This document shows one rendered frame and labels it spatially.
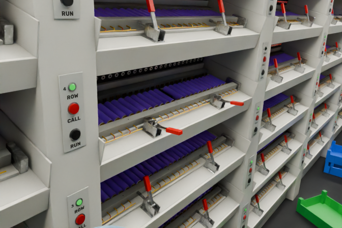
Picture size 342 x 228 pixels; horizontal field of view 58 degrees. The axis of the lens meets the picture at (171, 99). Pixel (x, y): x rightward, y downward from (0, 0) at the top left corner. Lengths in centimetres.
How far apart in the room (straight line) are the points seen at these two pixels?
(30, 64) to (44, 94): 5
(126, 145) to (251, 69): 53
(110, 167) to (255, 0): 66
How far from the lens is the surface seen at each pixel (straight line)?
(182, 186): 87
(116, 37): 59
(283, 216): 180
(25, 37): 47
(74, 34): 48
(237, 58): 103
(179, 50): 66
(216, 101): 87
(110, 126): 63
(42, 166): 51
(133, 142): 63
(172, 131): 63
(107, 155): 59
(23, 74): 45
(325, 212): 192
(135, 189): 78
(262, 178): 137
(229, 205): 117
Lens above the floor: 103
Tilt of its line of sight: 17 degrees down
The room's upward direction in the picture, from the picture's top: 2 degrees clockwise
